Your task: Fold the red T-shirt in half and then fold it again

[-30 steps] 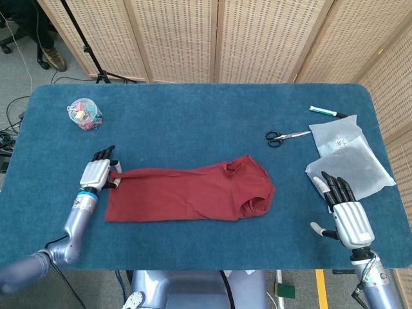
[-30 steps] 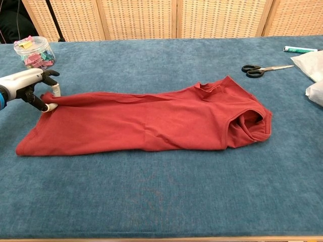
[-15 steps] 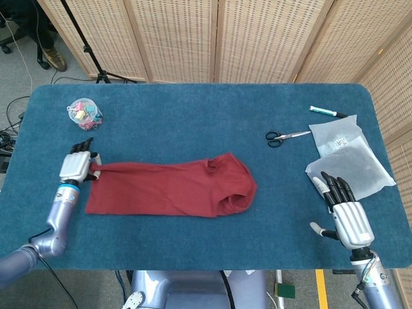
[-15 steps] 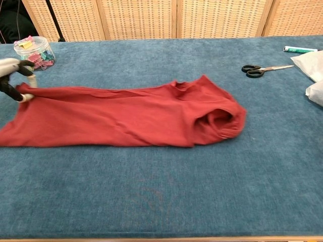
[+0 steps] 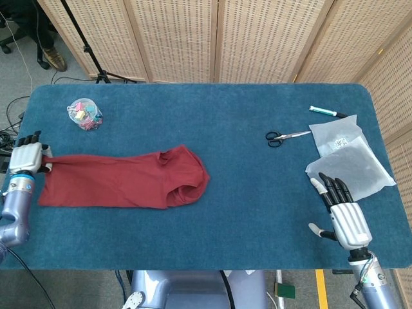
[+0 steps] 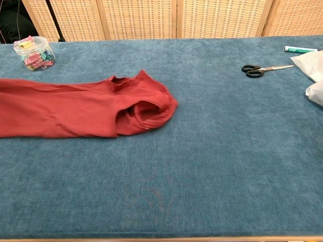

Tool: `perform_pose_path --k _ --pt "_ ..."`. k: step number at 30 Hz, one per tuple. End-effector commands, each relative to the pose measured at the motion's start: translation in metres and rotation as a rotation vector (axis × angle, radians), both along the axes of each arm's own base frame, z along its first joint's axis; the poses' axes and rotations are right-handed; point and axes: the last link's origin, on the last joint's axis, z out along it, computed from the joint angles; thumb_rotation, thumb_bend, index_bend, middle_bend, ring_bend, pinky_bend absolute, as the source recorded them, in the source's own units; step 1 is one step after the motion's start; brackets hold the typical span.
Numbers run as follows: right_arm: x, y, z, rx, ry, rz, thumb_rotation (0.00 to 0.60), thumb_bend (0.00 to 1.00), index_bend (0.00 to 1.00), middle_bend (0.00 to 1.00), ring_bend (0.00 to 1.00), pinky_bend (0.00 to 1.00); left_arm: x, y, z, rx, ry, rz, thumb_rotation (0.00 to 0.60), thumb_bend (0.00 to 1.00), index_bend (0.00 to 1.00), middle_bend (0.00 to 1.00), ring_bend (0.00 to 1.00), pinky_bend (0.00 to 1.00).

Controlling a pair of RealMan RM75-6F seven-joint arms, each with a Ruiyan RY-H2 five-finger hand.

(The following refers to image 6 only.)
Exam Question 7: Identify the black-handled scissors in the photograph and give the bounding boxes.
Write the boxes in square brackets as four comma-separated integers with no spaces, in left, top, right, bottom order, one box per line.
[241,64,295,79]

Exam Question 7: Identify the green and white marker pen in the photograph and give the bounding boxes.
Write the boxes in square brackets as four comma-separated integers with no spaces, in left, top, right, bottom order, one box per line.
[282,45,318,54]

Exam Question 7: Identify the black tripod stand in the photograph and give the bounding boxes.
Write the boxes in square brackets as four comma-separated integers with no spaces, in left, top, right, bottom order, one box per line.
[45,0,66,42]

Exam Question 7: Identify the person in dark trousers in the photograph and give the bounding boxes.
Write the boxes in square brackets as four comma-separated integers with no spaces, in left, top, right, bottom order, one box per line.
[0,0,38,44]

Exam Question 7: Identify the red t-shirt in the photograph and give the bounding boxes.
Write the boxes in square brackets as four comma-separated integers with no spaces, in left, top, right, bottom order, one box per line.
[0,70,179,139]

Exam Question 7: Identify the white plastic bag with label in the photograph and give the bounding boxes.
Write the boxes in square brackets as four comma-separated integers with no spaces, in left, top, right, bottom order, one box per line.
[290,50,323,83]

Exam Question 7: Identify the woven wooden folding screen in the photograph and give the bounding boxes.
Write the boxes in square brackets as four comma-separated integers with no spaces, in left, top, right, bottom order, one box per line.
[21,0,323,42]

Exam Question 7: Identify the clear jar of binder clips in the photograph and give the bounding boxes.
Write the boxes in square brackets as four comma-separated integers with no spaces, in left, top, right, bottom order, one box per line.
[13,36,57,72]

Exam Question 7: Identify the blue carpet table mat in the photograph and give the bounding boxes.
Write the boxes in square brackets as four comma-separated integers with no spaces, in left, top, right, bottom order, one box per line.
[0,35,323,239]

